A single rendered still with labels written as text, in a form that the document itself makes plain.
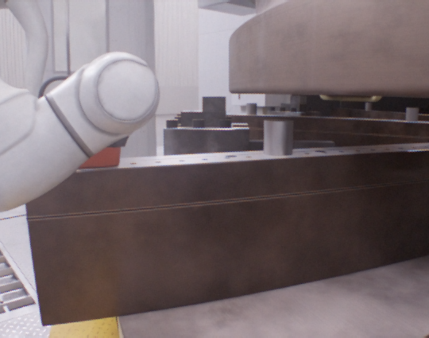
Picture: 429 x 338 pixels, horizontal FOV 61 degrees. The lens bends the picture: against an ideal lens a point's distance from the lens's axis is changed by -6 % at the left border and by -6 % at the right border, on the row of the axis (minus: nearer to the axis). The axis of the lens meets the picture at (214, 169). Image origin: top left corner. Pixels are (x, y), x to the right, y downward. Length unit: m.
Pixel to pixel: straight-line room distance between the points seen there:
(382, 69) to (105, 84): 0.59
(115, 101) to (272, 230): 0.70
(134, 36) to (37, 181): 3.79
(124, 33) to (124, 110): 3.75
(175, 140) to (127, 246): 1.12
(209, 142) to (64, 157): 1.51
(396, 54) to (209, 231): 0.59
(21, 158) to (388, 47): 0.70
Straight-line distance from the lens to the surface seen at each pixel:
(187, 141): 1.97
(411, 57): 0.82
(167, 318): 1.00
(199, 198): 0.94
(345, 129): 2.85
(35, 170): 0.49
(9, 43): 14.45
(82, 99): 0.46
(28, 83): 1.28
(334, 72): 0.96
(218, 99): 2.07
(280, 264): 1.10
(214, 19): 6.21
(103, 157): 0.89
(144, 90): 0.45
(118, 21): 4.18
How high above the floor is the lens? 0.85
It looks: 11 degrees down
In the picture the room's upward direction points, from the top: straight up
